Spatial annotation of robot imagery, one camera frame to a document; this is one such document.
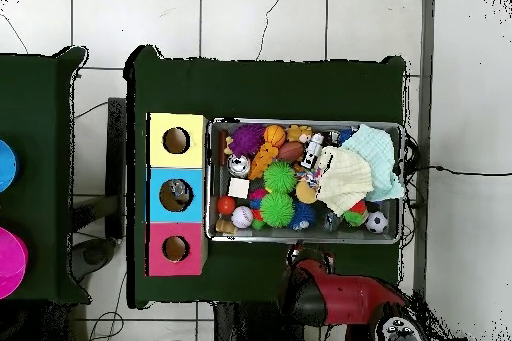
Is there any black upright panel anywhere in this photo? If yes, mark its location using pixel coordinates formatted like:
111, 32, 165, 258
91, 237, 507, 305
104, 96, 128, 240

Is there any cream knitted cloth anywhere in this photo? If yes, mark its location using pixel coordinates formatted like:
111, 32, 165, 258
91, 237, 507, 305
315, 145, 375, 217

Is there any silver drink can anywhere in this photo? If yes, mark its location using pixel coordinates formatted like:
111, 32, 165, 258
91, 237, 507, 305
226, 154, 252, 178

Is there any green puffer toy with eyes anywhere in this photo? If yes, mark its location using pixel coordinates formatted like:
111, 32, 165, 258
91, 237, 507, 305
259, 192, 296, 229

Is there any purple spiky ball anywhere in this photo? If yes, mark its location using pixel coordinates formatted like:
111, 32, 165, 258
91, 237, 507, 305
229, 123, 267, 158

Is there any mint green knitted cloth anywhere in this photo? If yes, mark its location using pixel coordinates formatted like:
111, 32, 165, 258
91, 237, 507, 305
341, 123, 406, 202

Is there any blue round disc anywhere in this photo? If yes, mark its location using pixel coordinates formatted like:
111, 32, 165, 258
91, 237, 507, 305
0, 138, 20, 194

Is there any brown toy football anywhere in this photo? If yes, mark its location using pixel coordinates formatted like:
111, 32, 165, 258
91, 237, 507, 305
276, 140, 306, 163

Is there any black and white soccer ball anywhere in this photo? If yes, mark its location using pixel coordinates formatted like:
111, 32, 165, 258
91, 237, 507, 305
365, 211, 389, 234

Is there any magenta round disc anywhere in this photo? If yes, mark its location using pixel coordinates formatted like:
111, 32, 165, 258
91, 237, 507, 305
0, 226, 29, 300

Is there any wooden box with three holes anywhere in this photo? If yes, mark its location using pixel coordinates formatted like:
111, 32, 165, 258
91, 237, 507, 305
145, 112, 210, 277

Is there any green stringy puffer ball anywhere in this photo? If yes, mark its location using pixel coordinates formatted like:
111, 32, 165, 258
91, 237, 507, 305
262, 160, 298, 195

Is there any grey plastic toy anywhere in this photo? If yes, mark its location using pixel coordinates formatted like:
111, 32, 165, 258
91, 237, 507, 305
300, 132, 325, 170

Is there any orange toy basketball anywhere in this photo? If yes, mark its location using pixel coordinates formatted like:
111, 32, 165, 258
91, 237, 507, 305
263, 124, 287, 148

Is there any shallow silver mesh bin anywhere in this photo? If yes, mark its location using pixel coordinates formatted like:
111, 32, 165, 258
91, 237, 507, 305
205, 116, 407, 245

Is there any thin black cable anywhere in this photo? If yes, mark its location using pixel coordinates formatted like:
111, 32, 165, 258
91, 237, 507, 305
403, 163, 512, 178

